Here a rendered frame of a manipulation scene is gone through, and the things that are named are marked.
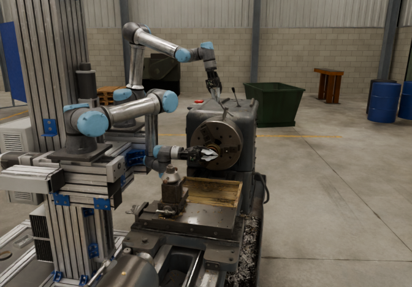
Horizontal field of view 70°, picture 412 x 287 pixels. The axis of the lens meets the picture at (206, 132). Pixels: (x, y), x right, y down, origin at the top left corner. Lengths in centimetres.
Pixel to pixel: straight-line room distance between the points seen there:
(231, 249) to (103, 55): 1159
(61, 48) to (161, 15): 1037
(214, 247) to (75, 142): 81
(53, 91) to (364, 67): 1203
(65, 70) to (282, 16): 1076
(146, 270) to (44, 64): 126
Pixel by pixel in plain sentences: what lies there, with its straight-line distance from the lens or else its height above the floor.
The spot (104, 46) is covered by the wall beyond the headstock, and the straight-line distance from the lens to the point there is 1244.
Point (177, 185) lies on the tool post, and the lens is 124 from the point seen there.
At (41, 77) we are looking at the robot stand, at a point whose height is 150.
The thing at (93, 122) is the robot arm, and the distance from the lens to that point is 138.
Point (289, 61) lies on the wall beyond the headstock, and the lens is 1200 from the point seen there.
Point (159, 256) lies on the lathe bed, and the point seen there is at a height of 86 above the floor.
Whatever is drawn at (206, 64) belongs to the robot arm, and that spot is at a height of 156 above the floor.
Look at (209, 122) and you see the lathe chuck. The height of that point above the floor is 122.
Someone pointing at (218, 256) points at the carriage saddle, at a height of 90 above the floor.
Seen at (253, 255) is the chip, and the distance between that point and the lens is 177.
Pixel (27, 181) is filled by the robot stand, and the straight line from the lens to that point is 160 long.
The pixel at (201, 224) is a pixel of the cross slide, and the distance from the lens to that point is 124.
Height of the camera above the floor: 165
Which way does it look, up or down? 16 degrees down
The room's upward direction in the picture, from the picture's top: straight up
